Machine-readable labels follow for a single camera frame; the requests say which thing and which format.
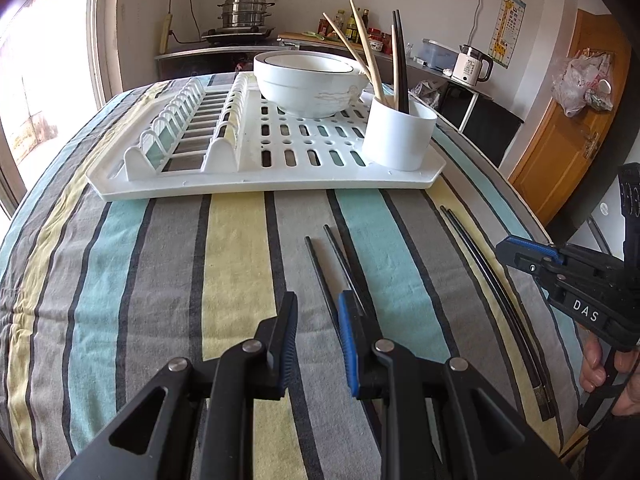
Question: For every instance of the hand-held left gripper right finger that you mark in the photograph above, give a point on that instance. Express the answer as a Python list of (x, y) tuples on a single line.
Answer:
[(350, 345)]

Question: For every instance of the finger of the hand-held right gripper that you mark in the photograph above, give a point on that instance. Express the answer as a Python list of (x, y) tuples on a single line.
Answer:
[(535, 249), (525, 265)]

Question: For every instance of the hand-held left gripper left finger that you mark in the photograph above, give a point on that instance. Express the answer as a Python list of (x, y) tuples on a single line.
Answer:
[(285, 350)]

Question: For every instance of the bundle of black chopsticks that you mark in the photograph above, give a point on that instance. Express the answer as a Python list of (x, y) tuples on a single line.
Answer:
[(540, 405)]

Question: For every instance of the white cup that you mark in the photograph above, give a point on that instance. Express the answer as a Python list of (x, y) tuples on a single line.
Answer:
[(397, 135)]

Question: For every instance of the person's right forearm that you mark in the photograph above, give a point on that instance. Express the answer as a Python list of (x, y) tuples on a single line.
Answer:
[(620, 450)]

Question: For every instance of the person's right hand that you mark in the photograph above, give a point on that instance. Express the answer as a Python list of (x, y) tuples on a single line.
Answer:
[(590, 370)]

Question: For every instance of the white refrigerator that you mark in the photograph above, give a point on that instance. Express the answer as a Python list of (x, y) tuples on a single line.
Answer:
[(595, 230)]

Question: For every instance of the orange wooden door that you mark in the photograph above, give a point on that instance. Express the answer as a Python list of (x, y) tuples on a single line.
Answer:
[(555, 160)]

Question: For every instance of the black cabinet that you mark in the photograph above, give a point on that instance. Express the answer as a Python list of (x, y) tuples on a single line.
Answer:
[(492, 130)]

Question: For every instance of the striped tablecloth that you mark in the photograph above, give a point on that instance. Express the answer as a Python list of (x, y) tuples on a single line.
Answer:
[(150, 285)]

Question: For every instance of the hanging plastic bag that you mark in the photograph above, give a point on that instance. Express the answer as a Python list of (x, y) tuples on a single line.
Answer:
[(575, 85)]

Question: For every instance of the white plastic dish rack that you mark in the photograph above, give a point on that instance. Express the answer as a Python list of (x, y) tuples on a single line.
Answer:
[(280, 170)]

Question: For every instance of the crumpled plastic bag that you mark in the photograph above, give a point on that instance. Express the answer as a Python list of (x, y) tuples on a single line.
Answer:
[(425, 95)]

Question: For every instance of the white electric kettle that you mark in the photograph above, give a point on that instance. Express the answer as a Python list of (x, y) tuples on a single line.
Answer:
[(467, 67)]

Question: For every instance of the clear plastic container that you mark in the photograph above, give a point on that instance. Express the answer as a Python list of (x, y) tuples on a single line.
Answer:
[(437, 57)]

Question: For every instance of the white ceramic bowl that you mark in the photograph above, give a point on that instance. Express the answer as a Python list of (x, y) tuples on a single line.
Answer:
[(300, 85), (364, 77)]

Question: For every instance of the red can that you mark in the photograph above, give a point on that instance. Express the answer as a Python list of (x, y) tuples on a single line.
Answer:
[(387, 42)]

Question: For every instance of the white patterned jar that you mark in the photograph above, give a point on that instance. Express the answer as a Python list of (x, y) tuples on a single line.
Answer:
[(376, 42)]

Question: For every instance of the dark sauce bottle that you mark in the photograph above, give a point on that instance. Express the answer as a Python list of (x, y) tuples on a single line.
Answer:
[(365, 19)]

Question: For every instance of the dark oil bottle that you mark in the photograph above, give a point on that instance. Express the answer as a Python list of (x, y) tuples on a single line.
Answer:
[(351, 30)]

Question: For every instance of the clear glass bottle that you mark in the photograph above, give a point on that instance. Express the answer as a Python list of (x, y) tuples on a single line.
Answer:
[(339, 22)]

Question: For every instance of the steel kitchen counter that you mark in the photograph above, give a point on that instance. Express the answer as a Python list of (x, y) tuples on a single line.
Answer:
[(200, 62)]

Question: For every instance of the red jar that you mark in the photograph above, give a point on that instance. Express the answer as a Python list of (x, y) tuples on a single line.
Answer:
[(324, 27)]

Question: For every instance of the wooden cutting board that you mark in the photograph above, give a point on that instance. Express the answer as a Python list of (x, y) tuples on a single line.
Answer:
[(310, 39)]

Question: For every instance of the gas stove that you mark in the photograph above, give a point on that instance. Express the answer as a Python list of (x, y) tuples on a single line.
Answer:
[(240, 35)]

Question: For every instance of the beige power strip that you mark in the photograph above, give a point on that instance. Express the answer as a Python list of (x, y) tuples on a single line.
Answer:
[(165, 32)]

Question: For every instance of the steel steamer pot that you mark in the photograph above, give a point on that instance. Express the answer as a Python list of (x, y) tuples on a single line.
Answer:
[(245, 10)]

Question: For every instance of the giraffe wall poster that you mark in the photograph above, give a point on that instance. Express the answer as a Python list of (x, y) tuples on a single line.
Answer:
[(507, 30)]

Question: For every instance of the sliding glass door frame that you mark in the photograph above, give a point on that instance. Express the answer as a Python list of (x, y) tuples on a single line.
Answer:
[(102, 35)]

